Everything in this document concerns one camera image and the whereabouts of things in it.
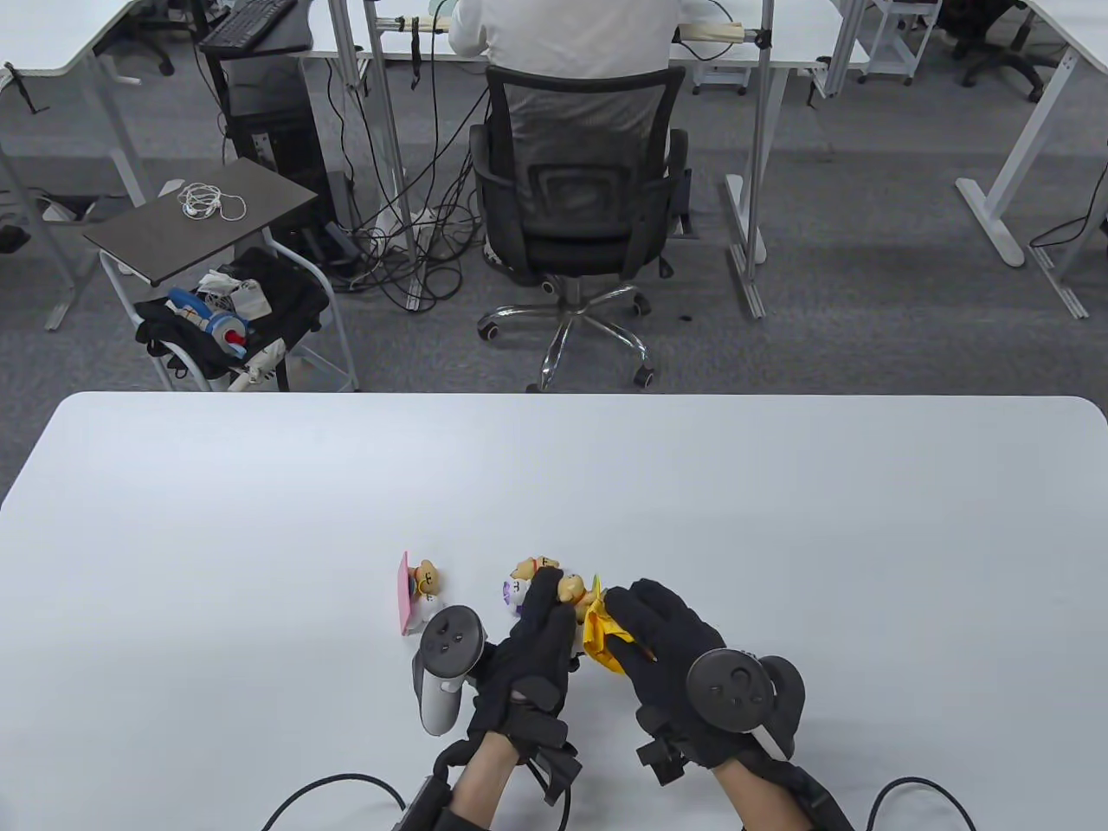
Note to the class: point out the person's left hand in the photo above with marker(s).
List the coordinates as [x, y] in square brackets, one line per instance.
[528, 666]

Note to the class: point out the person's right hand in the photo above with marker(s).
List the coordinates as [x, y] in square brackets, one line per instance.
[666, 632]

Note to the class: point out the yellow dusting cloth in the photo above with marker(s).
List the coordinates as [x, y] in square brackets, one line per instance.
[602, 640]

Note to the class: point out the black white handheld controller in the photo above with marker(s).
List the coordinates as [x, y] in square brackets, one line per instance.
[731, 688]
[446, 640]

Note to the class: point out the bear ornament green board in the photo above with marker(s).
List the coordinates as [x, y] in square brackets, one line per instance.
[573, 590]

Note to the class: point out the bear ornament purple base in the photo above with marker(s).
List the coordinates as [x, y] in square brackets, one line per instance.
[524, 576]

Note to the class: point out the bear ornament pink board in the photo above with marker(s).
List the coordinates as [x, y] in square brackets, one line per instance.
[426, 593]

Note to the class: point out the black forearm electronics box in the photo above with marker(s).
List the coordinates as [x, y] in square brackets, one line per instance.
[424, 805]
[822, 796]

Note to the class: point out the person's left forearm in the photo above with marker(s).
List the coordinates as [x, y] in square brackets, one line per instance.
[480, 775]

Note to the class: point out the person's right forearm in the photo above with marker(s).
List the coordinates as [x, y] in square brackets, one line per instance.
[762, 792]

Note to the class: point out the black mesh office chair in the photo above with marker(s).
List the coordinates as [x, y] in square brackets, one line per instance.
[576, 251]

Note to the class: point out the black bag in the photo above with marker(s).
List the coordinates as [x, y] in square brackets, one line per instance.
[286, 294]

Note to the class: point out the blue red white toy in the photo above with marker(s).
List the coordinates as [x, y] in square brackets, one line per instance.
[227, 331]

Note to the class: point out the white power strip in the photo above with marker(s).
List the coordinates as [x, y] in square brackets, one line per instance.
[415, 227]

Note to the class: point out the white crumpled plastic bag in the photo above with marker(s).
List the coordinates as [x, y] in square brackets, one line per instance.
[247, 299]

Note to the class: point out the dark top white cart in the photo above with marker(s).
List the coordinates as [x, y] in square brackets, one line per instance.
[156, 242]

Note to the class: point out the white earphones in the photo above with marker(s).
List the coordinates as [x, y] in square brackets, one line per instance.
[192, 206]

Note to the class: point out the black computer tower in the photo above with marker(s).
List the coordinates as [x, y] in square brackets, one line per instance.
[277, 147]

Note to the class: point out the beige wooden sticks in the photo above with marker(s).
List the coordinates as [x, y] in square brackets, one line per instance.
[718, 33]

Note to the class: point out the white office desk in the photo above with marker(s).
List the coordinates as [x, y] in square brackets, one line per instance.
[52, 35]
[796, 43]
[1082, 22]

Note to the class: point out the black swivel chair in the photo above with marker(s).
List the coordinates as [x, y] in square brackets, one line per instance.
[156, 54]
[995, 61]

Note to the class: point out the black keyboard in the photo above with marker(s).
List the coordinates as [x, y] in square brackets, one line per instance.
[247, 22]

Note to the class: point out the black wrist camera block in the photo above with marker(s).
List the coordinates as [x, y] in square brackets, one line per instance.
[662, 753]
[554, 766]

